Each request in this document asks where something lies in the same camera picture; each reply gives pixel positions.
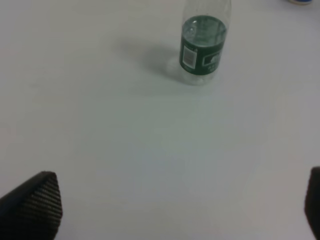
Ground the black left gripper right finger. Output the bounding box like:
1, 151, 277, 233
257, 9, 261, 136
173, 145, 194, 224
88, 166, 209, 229
304, 166, 320, 240

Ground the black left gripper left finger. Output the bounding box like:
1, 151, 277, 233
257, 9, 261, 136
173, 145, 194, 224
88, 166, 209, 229
0, 171, 63, 240

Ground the clear plastic water bottle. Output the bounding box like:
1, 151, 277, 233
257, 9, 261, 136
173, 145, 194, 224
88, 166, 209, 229
179, 0, 232, 86

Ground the blue sleeved paper cup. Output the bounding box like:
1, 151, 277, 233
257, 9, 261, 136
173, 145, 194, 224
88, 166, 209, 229
288, 0, 313, 5

